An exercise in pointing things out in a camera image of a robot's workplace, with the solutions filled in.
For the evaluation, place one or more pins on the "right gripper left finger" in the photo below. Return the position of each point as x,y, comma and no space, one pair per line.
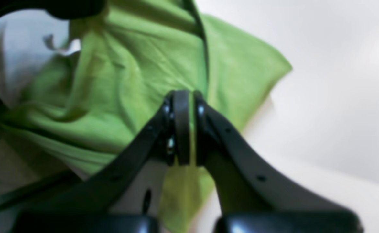
124,196

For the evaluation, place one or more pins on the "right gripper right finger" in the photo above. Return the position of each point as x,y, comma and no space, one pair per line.
254,196

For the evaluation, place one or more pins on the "green T-shirt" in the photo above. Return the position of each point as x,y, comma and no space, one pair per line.
86,108

